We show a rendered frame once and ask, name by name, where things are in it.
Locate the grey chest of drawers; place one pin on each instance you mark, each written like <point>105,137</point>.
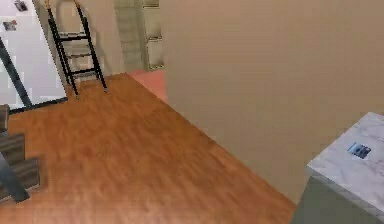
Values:
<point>146,33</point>

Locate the dark fridge magnet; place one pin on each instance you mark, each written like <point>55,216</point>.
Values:
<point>20,5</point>

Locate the white refrigerator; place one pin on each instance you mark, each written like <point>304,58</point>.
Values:
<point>33,60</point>

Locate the red grey fridge magnet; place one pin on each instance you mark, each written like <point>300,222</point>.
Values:
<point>10,25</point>

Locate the black ladder shelf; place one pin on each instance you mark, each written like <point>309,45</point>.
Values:
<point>74,46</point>

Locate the small blue flat object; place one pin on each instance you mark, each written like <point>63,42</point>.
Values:
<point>359,150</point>

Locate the grey marble counter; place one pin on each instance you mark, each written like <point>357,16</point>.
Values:
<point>350,173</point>

